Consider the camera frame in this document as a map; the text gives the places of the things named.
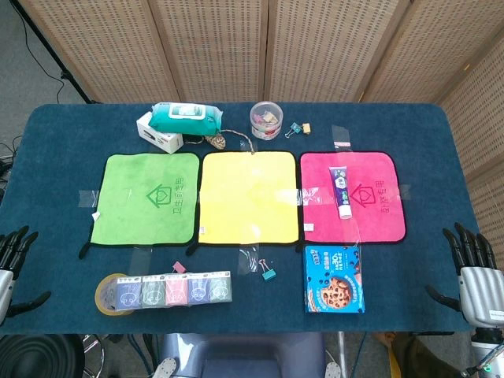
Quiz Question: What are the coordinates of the purple toothpaste tube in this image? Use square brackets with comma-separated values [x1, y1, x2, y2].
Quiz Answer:
[328, 165, 353, 220]

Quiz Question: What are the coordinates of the small clear plastic bag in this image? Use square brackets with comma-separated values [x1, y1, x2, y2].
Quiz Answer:
[238, 244, 260, 273]

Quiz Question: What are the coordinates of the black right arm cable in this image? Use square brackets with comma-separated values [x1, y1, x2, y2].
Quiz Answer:
[461, 350, 501, 377]

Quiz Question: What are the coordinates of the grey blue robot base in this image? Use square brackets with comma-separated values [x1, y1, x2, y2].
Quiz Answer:
[159, 332, 328, 378]

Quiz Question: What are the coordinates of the yellow microfibre cloth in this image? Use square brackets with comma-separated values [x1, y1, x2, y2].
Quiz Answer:
[185, 151, 300, 257]

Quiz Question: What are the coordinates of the clear jar of clips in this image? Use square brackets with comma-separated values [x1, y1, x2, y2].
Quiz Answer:
[250, 101, 284, 140]

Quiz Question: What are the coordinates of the thin black wall cable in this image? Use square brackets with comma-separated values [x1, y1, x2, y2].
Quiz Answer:
[15, 11, 66, 99]

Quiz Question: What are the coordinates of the woven folding screen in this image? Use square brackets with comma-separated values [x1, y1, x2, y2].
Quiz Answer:
[17, 0, 504, 253]

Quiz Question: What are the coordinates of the twine ball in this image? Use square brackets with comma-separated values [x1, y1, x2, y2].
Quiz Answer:
[184, 128, 259, 155]

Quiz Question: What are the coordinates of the black round bin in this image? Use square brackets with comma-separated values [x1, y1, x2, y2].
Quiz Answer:
[0, 333, 86, 378]

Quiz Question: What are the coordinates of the black stand pole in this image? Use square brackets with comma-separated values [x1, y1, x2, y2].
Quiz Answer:
[9, 0, 102, 105]

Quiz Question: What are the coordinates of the blue cookie box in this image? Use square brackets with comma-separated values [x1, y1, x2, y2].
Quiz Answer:
[303, 244, 366, 315]

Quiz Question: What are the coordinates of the multicolour tissue pack bundle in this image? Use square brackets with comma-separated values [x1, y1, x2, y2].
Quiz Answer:
[114, 270, 233, 310]

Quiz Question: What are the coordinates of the green microfibre cloth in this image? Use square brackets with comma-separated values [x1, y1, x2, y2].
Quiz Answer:
[78, 152, 201, 260]

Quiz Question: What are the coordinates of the large teal binder clip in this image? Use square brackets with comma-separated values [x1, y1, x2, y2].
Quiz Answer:
[258, 258, 276, 282]

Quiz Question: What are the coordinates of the teal wet wipes pack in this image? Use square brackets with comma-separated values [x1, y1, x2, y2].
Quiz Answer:
[147, 102, 224, 137]

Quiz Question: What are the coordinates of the white stapler box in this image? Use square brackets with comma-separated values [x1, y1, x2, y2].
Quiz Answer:
[135, 111, 184, 154]

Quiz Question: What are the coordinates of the yellow tape roll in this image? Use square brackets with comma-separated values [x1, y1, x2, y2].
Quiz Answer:
[94, 272, 137, 317]

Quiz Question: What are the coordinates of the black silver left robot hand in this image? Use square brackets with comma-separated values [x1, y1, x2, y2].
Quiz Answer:
[0, 225, 52, 326]

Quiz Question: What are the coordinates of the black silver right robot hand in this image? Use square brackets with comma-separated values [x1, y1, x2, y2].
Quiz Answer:
[425, 222, 504, 328]

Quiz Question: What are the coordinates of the pink microfibre cloth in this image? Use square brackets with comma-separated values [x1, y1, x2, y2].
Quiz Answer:
[295, 151, 407, 253]

